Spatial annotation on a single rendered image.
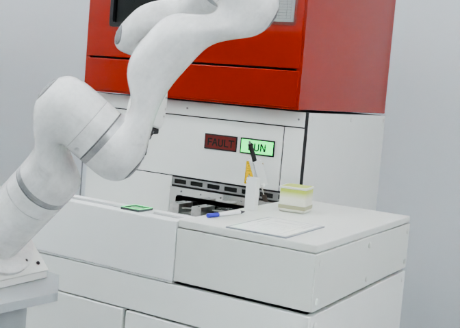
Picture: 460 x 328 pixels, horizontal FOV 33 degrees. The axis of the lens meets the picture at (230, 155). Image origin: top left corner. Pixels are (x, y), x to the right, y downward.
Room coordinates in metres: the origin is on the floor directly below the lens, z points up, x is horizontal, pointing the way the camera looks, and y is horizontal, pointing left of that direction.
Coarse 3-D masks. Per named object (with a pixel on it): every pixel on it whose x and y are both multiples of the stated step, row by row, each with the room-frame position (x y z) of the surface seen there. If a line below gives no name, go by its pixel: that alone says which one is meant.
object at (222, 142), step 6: (210, 138) 2.46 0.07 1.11; (216, 138) 2.45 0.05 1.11; (222, 138) 2.43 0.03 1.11; (228, 138) 2.42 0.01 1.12; (234, 138) 2.41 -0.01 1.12; (210, 144) 2.46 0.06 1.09; (216, 144) 2.44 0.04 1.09; (222, 144) 2.43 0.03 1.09; (228, 144) 2.42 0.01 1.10; (234, 144) 2.41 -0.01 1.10; (234, 150) 2.41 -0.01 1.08
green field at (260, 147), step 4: (244, 140) 2.40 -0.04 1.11; (248, 140) 2.39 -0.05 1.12; (252, 140) 2.38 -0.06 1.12; (256, 140) 2.37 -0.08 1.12; (244, 144) 2.39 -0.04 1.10; (256, 144) 2.37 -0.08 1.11; (260, 144) 2.37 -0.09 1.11; (264, 144) 2.36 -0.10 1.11; (268, 144) 2.35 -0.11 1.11; (272, 144) 2.35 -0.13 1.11; (244, 148) 2.39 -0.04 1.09; (256, 148) 2.37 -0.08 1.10; (260, 148) 2.37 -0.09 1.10; (264, 148) 2.36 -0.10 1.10; (268, 148) 2.35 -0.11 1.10; (272, 148) 2.35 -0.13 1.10; (248, 152) 2.39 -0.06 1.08; (256, 152) 2.37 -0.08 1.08; (260, 152) 2.37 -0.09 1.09; (264, 152) 2.36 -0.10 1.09; (268, 152) 2.35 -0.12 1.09
